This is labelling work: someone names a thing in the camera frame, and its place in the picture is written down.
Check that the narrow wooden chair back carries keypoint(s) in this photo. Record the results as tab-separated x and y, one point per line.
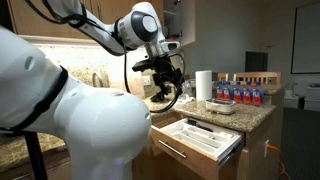
222	77

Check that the white wall board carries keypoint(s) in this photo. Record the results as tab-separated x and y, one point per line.
306	36

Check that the black tripod pole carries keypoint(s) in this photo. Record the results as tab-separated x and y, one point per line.
36	156

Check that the white plastic cutlery tray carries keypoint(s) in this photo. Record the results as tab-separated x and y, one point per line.
206	140

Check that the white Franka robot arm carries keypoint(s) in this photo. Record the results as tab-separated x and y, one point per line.
100	133

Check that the white rectangular container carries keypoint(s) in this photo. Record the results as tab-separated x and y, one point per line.
220	106

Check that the white wall outlet plate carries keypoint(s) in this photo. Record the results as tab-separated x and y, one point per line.
146	80

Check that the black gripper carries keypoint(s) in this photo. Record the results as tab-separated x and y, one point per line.
168	76

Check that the dark doorway panel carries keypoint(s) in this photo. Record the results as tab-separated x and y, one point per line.
256	61

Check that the clear plastic bottle bag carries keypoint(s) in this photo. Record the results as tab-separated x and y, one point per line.
188	90

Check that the white paper towel roll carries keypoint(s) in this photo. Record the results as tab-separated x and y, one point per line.
203	85

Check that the outlet on cabinet side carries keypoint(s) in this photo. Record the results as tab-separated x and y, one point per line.
266	148

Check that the red label drink bottle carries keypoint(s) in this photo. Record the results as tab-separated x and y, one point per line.
247	97
237	96
257	98
227	94
220	93

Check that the wooden wall cabinet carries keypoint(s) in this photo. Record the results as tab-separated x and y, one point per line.
40	20

